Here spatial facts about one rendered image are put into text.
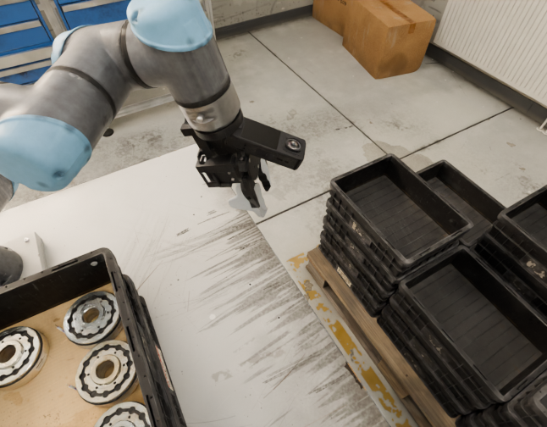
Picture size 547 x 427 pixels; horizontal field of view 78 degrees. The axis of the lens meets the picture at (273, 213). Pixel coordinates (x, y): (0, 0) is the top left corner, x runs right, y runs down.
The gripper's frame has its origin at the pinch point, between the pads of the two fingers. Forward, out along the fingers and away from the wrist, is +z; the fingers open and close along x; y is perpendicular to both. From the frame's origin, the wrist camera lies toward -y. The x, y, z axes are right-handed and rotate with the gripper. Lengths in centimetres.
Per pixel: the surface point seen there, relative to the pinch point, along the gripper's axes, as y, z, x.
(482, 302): -55, 79, -10
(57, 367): 37.1, 7.0, 30.5
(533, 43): -120, 105, -187
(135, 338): 18.9, 1.4, 25.5
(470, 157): -81, 136, -124
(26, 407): 39, 6, 37
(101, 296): 33.0, 6.2, 17.6
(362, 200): -16, 62, -42
